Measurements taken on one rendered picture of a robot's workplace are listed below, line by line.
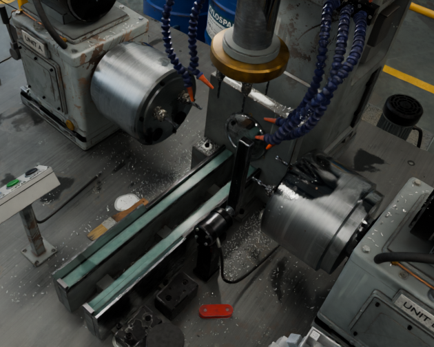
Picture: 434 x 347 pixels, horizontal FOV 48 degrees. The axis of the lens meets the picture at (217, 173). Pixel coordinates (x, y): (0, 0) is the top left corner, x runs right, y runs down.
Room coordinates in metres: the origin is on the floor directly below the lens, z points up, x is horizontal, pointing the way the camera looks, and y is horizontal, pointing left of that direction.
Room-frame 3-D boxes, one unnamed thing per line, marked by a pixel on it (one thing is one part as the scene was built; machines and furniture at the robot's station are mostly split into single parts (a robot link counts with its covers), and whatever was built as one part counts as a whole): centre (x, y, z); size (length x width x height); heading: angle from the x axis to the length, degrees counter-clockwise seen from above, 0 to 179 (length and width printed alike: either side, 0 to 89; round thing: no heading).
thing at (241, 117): (0.99, -0.06, 1.01); 0.15 x 0.02 x 0.15; 56
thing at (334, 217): (0.73, -0.29, 1.04); 0.41 x 0.25 x 0.25; 56
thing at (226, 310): (0.56, -0.05, 0.81); 0.09 x 0.03 x 0.02; 101
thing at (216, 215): (0.80, -0.14, 0.92); 0.45 x 0.13 x 0.24; 146
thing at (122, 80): (1.11, 0.28, 1.04); 0.37 x 0.25 x 0.25; 56
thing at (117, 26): (1.25, 0.48, 0.99); 0.35 x 0.31 x 0.37; 56
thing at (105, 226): (0.80, 0.26, 0.80); 0.21 x 0.05 x 0.01; 145
